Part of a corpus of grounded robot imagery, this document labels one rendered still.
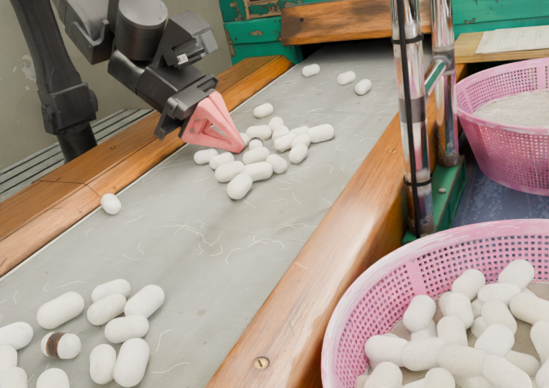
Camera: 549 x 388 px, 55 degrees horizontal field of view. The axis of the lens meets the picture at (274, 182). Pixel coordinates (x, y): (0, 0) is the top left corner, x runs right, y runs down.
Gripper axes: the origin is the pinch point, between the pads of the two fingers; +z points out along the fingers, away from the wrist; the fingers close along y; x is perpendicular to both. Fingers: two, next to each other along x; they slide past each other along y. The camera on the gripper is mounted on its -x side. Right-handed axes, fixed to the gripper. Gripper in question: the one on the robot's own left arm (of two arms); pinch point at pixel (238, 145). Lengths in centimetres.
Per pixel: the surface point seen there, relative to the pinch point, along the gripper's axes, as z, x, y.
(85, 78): -117, 135, 138
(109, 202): -6.0, 5.3, -16.0
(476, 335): 26.7, -18.5, -24.0
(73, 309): 2.0, -0.9, -31.7
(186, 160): -5.0, 6.7, -1.1
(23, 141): -118, 162, 104
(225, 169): 1.7, -1.4, -6.8
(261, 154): 3.6, -2.4, -1.7
